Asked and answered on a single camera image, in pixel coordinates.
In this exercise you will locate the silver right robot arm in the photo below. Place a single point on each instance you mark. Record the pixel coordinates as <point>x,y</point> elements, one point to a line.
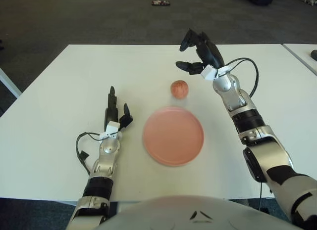
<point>267,146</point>

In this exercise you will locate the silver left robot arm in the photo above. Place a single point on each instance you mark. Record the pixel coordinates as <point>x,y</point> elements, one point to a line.
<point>107,151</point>

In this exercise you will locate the red yellow apple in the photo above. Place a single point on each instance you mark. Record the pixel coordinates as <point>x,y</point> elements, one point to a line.
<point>179,89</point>

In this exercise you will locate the dark grey game controller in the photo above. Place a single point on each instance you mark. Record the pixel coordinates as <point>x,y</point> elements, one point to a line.
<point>314,53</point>

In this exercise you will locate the small black red floor item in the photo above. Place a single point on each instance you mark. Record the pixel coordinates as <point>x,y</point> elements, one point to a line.
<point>161,3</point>

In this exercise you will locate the pink round plate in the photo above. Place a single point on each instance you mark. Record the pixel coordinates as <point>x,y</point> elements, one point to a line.
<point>173,136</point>

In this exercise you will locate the silver robot torso shell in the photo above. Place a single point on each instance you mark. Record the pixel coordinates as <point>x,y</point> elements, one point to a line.
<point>198,215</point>

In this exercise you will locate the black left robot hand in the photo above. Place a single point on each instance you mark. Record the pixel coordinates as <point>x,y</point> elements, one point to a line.
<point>111,113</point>

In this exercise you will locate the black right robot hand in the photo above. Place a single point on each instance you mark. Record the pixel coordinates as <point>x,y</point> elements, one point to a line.
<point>210,54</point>

